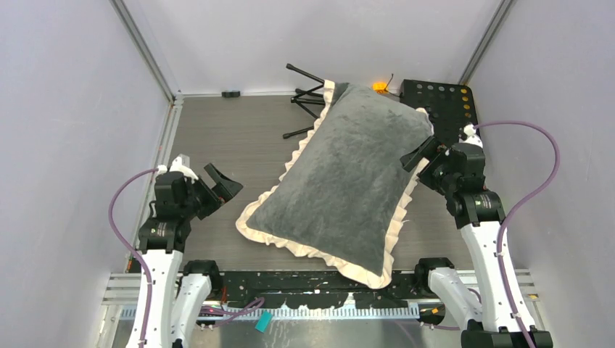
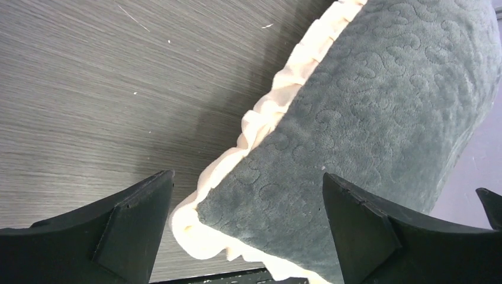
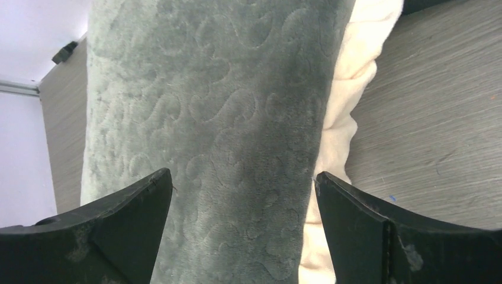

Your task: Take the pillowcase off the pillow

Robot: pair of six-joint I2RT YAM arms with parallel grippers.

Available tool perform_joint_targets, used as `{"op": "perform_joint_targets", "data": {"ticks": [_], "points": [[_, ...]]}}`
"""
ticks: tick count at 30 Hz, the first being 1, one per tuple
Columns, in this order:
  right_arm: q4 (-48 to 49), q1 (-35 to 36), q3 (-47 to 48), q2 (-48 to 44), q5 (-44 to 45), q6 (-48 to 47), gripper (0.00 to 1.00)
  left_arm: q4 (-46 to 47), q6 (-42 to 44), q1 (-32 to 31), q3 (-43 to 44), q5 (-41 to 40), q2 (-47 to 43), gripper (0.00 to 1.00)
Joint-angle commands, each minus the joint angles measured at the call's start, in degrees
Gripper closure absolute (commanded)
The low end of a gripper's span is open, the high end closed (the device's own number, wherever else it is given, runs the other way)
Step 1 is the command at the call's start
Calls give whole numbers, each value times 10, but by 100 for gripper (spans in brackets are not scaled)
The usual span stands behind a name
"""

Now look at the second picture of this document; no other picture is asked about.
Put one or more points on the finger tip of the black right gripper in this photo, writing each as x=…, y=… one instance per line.
x=491, y=202

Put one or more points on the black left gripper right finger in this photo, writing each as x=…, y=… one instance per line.
x=379, y=241

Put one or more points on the grey cream ruffled pillowcase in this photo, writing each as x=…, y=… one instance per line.
x=385, y=94

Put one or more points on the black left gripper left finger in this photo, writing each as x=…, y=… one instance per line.
x=112, y=240

